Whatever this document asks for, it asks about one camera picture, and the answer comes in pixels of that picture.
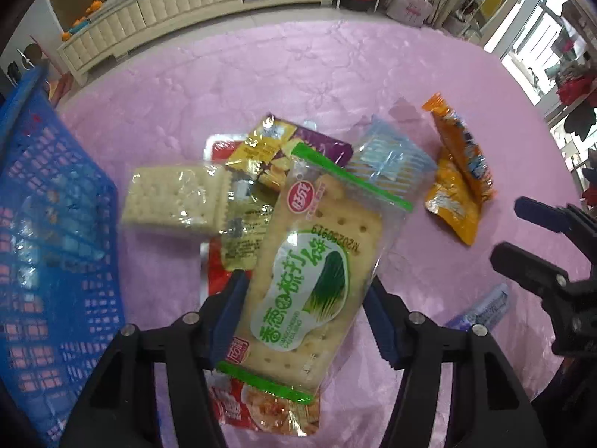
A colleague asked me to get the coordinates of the blue purple candy pack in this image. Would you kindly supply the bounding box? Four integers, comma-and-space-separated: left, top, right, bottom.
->
443, 282, 511, 332

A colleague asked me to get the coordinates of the light blue snack packet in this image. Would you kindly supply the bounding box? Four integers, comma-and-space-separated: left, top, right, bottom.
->
347, 114, 438, 197

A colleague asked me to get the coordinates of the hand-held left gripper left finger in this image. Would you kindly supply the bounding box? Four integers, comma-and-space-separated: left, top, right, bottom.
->
58, 271, 250, 448

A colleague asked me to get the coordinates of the purple yellow snack packet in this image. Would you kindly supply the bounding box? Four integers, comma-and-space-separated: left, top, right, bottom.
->
225, 114, 353, 192

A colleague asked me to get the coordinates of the clear cracker packet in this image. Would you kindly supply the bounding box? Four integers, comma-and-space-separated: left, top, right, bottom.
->
120, 162, 232, 238

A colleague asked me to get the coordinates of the blue plastic basket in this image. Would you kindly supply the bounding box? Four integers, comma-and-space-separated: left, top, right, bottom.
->
0, 63, 129, 448

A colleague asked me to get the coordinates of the pink bag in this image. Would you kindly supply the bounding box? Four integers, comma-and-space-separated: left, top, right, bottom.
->
387, 0, 434, 26

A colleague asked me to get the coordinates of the cream tv cabinet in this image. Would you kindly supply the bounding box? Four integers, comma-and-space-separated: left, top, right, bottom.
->
57, 0, 337, 87

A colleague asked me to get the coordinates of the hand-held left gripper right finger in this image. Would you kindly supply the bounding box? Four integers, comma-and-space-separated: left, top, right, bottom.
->
364, 277, 548, 448

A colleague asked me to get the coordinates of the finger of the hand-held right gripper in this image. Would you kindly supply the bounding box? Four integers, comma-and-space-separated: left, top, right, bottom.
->
514, 196, 597, 262
490, 242, 597, 355

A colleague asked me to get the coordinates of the gold snack packet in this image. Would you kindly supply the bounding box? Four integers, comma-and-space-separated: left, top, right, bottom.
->
220, 182, 281, 271

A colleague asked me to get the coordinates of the red silver snack packet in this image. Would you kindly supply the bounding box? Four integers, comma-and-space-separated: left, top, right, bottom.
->
200, 134, 322, 437

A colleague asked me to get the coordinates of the green-trimmed cracker packet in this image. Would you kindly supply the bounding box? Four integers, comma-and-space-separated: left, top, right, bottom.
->
215, 142, 414, 407

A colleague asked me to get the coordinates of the dark hanging garment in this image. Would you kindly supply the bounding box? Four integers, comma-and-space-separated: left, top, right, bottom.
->
562, 100, 597, 141

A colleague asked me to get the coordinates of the orange snack packet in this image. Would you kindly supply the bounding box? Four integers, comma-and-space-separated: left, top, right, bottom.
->
423, 156, 482, 247
422, 93, 497, 203

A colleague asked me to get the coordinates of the red hanging garment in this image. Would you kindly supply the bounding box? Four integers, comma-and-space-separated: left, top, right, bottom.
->
557, 77, 597, 103

